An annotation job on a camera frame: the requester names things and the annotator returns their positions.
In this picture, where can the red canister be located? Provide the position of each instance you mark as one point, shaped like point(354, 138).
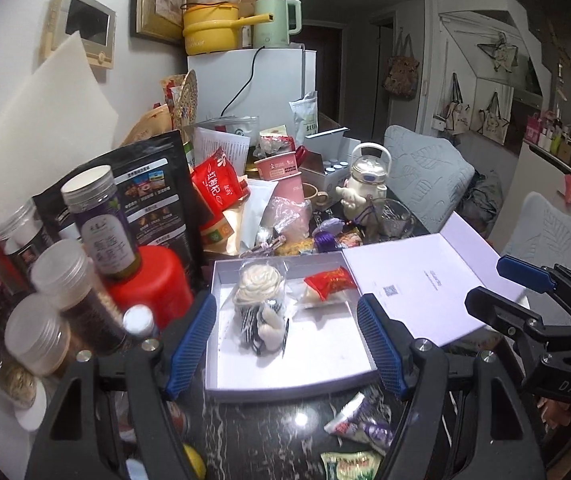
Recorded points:
point(153, 280)

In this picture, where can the white gift box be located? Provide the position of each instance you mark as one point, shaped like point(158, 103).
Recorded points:
point(325, 345)

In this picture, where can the green electric kettle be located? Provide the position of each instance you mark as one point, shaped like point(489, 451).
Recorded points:
point(273, 22)

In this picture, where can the white plush charm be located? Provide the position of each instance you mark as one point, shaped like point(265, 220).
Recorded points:
point(358, 207)

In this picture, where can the clear lid spice jar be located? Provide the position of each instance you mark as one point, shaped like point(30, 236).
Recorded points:
point(22, 232)

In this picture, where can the orange green carton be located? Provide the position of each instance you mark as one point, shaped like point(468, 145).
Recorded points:
point(218, 230)

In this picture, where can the yellow pot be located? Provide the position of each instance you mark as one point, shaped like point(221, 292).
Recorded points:
point(210, 30)

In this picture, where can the row of shelf bottles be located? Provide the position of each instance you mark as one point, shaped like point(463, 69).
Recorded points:
point(565, 142)

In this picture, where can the dark clothes pile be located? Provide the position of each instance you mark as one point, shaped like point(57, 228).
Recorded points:
point(483, 195)

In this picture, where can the wooden framed wall panel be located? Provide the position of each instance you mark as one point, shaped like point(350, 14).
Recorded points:
point(87, 25)

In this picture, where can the pink paper cup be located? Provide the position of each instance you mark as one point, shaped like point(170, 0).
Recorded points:
point(278, 166)

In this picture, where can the red snack packet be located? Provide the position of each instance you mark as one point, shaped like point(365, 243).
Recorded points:
point(328, 282)

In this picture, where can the gold framed picture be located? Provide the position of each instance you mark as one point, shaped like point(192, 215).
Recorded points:
point(158, 0)

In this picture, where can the white tray box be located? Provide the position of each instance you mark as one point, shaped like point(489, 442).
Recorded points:
point(328, 160)

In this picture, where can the brown spice jar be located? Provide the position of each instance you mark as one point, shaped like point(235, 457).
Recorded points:
point(37, 332)

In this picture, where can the purple label jar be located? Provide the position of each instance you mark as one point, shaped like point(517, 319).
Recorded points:
point(102, 225)

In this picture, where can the red flower print snack bag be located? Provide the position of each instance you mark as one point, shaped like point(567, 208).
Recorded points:
point(218, 185)

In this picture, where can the gold pouch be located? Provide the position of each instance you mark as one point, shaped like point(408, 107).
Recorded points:
point(225, 240)

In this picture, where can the black printed pouch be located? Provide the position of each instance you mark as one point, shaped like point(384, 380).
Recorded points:
point(160, 195)

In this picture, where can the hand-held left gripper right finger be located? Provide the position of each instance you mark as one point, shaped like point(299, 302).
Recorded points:
point(383, 350)

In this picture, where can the green snack packet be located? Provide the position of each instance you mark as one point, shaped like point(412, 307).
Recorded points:
point(350, 465)

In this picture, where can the silver purple snack packet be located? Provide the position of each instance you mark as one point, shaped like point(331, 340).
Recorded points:
point(365, 422)

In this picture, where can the purple thread spool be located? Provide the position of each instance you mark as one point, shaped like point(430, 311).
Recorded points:
point(325, 241)

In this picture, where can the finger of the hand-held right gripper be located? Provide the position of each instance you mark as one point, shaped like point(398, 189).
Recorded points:
point(525, 271)
point(505, 312)

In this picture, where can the paper leaflet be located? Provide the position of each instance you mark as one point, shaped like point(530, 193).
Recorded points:
point(220, 145)

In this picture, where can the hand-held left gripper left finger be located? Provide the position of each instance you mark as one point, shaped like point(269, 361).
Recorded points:
point(190, 345)

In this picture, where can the clear glass jar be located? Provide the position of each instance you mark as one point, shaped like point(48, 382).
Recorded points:
point(393, 220)

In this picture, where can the green white pouch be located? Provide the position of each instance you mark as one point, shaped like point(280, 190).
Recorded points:
point(305, 115)

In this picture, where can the brown patterned tote bag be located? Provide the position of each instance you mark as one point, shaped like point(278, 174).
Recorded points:
point(400, 77)

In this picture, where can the white water bottle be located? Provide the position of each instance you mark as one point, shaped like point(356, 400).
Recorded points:
point(370, 172)

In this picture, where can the white fridge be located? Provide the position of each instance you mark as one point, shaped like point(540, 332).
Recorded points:
point(275, 82)

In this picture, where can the gingham plush toy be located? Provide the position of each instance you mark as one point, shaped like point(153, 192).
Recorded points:
point(265, 330)

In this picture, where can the tan mug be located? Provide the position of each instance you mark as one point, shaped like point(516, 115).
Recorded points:
point(318, 195)

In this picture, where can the woven straw fan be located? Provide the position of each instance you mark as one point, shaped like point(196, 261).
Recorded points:
point(186, 102)

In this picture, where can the white foam board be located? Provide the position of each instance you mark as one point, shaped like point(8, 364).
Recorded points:
point(45, 125)

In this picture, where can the small pale contents jar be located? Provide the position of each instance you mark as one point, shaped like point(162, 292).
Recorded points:
point(15, 385)

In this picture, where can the canvas tote bag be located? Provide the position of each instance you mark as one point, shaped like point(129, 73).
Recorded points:
point(494, 122)
point(458, 112)

